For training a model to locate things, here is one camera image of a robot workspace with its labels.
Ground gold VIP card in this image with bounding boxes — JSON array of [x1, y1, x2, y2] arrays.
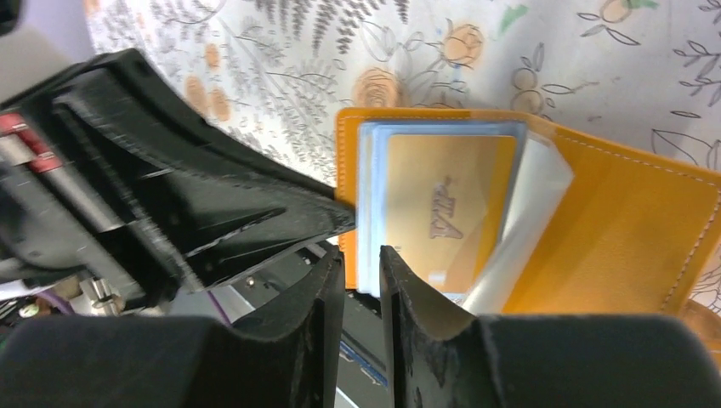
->
[[383, 133, 517, 298]]

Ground orange leather card holder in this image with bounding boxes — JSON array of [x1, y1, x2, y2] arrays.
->
[[335, 108, 720, 315]]

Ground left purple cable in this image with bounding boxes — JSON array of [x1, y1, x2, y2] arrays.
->
[[33, 290, 77, 318]]

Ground floral tablecloth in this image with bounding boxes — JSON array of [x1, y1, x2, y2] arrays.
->
[[84, 0, 721, 316]]

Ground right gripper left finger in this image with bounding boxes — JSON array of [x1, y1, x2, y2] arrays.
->
[[1, 248, 345, 407]]

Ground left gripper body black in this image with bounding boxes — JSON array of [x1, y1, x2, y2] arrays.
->
[[1, 101, 169, 315]]

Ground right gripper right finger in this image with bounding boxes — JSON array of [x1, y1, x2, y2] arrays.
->
[[379, 246, 720, 407]]

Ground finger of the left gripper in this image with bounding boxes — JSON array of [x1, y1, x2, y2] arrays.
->
[[1, 48, 355, 298]]

